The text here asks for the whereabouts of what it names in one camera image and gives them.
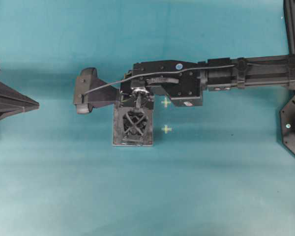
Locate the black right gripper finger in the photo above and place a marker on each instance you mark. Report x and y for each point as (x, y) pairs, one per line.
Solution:
(134, 127)

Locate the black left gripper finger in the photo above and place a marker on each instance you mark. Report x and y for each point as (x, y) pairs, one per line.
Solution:
(13, 102)

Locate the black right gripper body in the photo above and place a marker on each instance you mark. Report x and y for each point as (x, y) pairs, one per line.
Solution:
(179, 81)

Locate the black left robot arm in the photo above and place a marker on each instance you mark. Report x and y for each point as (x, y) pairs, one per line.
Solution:
(12, 102)

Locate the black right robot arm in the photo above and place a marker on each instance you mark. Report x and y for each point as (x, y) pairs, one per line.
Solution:
(225, 74)

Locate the grey metal base plate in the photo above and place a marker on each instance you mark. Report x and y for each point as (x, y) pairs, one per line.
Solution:
(117, 126)

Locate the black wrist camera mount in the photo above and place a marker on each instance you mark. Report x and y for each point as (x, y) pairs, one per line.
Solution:
(90, 92)

